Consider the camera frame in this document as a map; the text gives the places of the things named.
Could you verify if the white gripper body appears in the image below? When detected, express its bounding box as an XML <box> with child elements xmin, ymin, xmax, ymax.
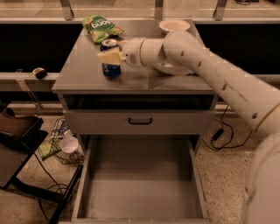
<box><xmin>120</xmin><ymin>38</ymin><xmax>145</xmax><ymax>67</ymax></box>

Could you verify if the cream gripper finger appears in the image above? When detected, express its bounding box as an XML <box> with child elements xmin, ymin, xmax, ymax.
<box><xmin>97</xmin><ymin>47</ymin><xmax>125</xmax><ymax>66</ymax></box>

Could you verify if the blue pepsi can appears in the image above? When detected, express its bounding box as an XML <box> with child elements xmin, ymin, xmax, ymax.
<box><xmin>100</xmin><ymin>38</ymin><xmax>121</xmax><ymax>79</ymax></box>

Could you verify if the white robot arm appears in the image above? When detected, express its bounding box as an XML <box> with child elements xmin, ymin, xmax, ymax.
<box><xmin>97</xmin><ymin>31</ymin><xmax>280</xmax><ymax>224</ymax></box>

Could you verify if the white bowl on counter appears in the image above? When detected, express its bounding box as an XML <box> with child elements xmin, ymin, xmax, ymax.
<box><xmin>159</xmin><ymin>19</ymin><xmax>190</xmax><ymax>32</ymax></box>

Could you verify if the grey drawer cabinet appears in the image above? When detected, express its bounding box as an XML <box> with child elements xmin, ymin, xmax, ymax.
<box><xmin>52</xmin><ymin>30</ymin><xmax>217</xmax><ymax>150</ymax></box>

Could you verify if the closed grey drawer front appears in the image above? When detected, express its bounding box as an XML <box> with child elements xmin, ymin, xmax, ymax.
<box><xmin>64</xmin><ymin>110</ymin><xmax>214</xmax><ymax>135</ymax></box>

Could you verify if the open grey lower drawer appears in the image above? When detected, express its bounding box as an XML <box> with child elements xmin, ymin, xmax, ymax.
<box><xmin>72</xmin><ymin>136</ymin><xmax>210</xmax><ymax>224</ymax></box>

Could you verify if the green chip bag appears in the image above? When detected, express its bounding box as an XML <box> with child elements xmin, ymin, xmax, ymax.
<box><xmin>82</xmin><ymin>15</ymin><xmax>124</xmax><ymax>44</ymax></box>

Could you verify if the white cup in basket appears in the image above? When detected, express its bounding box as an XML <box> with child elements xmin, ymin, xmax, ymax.
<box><xmin>59</xmin><ymin>136</ymin><xmax>79</xmax><ymax>153</ymax></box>

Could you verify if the green packet on floor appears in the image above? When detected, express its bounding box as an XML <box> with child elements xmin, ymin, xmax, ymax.
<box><xmin>38</xmin><ymin>138</ymin><xmax>60</xmax><ymax>160</ymax></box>

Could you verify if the black side table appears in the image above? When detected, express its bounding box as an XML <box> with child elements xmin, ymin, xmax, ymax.
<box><xmin>0</xmin><ymin>108</ymin><xmax>83</xmax><ymax>224</ymax></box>

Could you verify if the black drawer handle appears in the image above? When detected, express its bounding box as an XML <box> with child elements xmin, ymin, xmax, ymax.
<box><xmin>128</xmin><ymin>117</ymin><xmax>153</xmax><ymax>125</ymax></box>

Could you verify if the black power adapter cable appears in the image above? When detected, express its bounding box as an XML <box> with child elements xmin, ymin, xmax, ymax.
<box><xmin>202</xmin><ymin>104</ymin><xmax>254</xmax><ymax>151</ymax></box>

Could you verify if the black cable on floor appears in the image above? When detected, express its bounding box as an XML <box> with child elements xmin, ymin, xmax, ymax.
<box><xmin>32</xmin><ymin>152</ymin><xmax>77</xmax><ymax>221</ymax></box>

